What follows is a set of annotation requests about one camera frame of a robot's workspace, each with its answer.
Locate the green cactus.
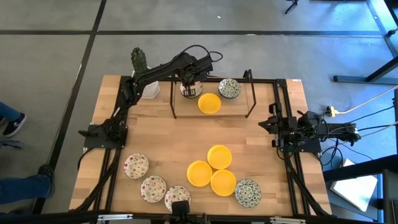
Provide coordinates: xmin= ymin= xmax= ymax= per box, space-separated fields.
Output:
xmin=130 ymin=47 xmax=149 ymax=77

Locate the red floral mini bowl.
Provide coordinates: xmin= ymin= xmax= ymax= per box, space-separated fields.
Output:
xmin=140 ymin=175 xmax=167 ymax=204
xmin=164 ymin=185 xmax=192 ymax=213
xmin=123 ymin=152 xmax=150 ymax=180
xmin=179 ymin=80 xmax=204 ymax=100

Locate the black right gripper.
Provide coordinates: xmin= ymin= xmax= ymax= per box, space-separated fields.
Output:
xmin=258 ymin=104 xmax=300 ymax=147

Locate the grey chair base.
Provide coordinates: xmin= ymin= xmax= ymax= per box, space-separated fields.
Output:
xmin=0 ymin=139 xmax=25 ymax=149

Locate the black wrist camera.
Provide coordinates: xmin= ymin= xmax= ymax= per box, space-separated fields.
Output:
xmin=198 ymin=55 xmax=215 ymax=75
xmin=297 ymin=110 xmax=318 ymax=129

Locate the blue floral mini bowl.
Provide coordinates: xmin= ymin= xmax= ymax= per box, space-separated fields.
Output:
xmin=218 ymin=77 xmax=242 ymax=100
xmin=234 ymin=179 xmax=262 ymax=208

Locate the white plant pot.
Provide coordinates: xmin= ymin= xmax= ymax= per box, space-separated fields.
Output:
xmin=132 ymin=70 xmax=161 ymax=100

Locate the black frame crossbar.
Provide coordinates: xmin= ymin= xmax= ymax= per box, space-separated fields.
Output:
xmin=0 ymin=210 xmax=398 ymax=224

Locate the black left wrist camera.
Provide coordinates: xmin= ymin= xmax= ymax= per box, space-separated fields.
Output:
xmin=198 ymin=55 xmax=215 ymax=75

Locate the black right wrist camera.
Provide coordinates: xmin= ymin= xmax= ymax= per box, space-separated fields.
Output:
xmin=297 ymin=110 xmax=318 ymax=129

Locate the black stand pole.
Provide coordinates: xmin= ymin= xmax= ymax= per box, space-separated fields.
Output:
xmin=366 ymin=0 xmax=398 ymax=58

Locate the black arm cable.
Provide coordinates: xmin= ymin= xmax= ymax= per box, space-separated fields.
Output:
xmin=172 ymin=44 xmax=224 ymax=63
xmin=312 ymin=116 xmax=331 ymax=144

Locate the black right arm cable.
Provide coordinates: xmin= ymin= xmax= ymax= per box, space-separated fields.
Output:
xmin=312 ymin=116 xmax=331 ymax=144

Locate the yellow extension cord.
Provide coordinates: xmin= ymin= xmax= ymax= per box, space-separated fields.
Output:
xmin=325 ymin=85 xmax=398 ymax=118

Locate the silver aluminium bracket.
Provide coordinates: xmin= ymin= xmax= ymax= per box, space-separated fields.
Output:
xmin=97 ymin=213 xmax=134 ymax=222
xmin=269 ymin=216 xmax=307 ymax=224

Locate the black table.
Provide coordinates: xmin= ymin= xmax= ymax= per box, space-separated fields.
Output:
xmin=322 ymin=154 xmax=398 ymax=224

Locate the person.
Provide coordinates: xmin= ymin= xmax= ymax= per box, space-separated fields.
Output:
xmin=0 ymin=164 xmax=56 ymax=215
xmin=0 ymin=101 xmax=28 ymax=138

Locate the wooden shelf black metal frame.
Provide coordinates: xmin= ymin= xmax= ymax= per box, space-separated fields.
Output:
xmin=169 ymin=68 xmax=258 ymax=119

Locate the white panel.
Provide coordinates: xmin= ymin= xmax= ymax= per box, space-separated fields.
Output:
xmin=330 ymin=158 xmax=379 ymax=213

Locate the black floor cable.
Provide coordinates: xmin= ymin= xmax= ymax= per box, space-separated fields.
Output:
xmin=317 ymin=123 xmax=398 ymax=169
xmin=337 ymin=105 xmax=396 ymax=130

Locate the black tripod foot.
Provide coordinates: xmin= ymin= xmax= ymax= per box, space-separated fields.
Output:
xmin=284 ymin=0 xmax=300 ymax=15

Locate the black aluminium table frame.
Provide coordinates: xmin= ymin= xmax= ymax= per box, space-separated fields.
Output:
xmin=70 ymin=75 xmax=332 ymax=218

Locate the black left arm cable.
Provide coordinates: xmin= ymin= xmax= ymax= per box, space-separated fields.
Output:
xmin=172 ymin=44 xmax=224 ymax=63

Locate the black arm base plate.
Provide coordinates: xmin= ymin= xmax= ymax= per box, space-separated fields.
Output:
xmin=277 ymin=128 xmax=322 ymax=154
xmin=83 ymin=124 xmax=129 ymax=149

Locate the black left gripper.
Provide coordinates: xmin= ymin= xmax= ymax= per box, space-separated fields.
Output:
xmin=177 ymin=60 xmax=203 ymax=97

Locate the black stand beam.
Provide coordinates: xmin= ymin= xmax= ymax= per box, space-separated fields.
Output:
xmin=333 ymin=55 xmax=398 ymax=85

